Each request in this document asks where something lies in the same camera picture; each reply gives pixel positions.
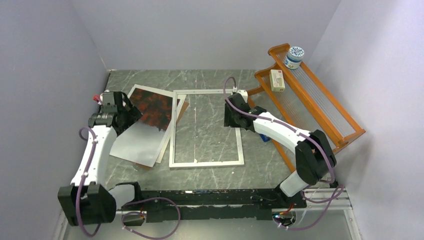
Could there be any blue white round jar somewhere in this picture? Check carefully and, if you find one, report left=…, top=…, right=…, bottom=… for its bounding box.
left=283, top=46, right=305, bottom=70

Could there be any blue stapler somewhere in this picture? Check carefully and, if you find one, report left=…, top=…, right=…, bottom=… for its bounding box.
left=259, top=133, right=271, bottom=143

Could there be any red and white photo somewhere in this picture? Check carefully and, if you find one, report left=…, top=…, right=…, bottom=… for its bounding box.
left=110, top=84, right=174, bottom=167

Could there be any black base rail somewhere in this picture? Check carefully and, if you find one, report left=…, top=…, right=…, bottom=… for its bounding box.
left=109, top=181, right=307, bottom=223

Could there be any small cream box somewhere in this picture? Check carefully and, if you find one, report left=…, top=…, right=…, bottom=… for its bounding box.
left=269, top=69, right=286, bottom=92

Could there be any brown backing board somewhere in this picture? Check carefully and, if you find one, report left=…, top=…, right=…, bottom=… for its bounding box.
left=134, top=101, right=190, bottom=170

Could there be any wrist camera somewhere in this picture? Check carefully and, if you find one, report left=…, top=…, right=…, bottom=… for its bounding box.
left=232, top=87, right=249, bottom=103
left=92, top=94, right=103, bottom=106

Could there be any orange wooden shelf rack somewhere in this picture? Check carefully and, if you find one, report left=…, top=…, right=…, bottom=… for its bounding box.
left=247, top=43, right=366, bottom=154

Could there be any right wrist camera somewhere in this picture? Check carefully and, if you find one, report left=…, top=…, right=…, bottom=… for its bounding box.
left=232, top=87, right=249, bottom=103

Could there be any white picture frame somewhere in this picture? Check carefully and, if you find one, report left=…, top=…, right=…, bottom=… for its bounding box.
left=168, top=89, right=245, bottom=169

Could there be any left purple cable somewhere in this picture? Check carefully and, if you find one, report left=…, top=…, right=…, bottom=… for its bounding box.
left=74, top=125, right=182, bottom=240

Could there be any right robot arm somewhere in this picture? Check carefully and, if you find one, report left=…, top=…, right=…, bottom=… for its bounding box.
left=224, top=92, right=337, bottom=208

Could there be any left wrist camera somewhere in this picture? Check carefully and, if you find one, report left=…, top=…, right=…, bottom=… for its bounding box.
left=92, top=94, right=103, bottom=106

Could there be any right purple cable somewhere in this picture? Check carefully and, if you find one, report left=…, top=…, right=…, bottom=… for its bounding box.
left=223, top=76, right=346, bottom=232

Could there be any purple cable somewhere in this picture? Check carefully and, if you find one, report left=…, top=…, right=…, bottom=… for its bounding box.
left=74, top=125, right=182, bottom=240
left=223, top=76, right=346, bottom=232

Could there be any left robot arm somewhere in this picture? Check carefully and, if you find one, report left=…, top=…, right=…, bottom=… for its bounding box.
left=57, top=91, right=143, bottom=226

